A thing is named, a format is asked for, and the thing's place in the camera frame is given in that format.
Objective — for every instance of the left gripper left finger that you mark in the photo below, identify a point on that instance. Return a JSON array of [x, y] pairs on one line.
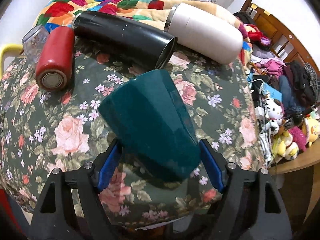
[[54, 216]]

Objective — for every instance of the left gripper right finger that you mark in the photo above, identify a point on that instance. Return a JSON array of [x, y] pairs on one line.
[[251, 206]]

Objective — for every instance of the dark green ceramic cup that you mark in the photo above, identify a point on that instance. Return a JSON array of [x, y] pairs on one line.
[[150, 119]]

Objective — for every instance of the clear plastic cup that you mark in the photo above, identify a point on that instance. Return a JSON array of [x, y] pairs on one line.
[[33, 43]]

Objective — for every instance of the yellow plush toy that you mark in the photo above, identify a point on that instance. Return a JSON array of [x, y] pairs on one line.
[[283, 146]]

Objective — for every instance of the floral green bedspread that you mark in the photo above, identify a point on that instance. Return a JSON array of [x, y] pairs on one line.
[[41, 131]]

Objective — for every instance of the black white plush toy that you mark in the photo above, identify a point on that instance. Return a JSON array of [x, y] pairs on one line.
[[272, 116]]

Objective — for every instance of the pile of clothes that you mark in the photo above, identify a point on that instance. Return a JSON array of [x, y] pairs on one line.
[[298, 84]]

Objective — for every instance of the red thermos bottle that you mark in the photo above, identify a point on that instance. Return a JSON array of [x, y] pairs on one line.
[[54, 68]]

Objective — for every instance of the wooden headboard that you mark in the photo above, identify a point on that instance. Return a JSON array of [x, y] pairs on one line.
[[284, 44]]

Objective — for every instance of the black thermos bottle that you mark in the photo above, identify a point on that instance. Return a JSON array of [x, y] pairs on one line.
[[143, 44]]

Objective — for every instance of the white thermos bottle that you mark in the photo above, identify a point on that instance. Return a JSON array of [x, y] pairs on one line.
[[204, 33]]

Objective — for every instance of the colourful patchwork blanket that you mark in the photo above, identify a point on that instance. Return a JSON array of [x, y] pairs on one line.
[[151, 12]]

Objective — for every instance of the yellow padded bed rail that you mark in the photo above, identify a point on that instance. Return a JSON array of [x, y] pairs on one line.
[[10, 49]]

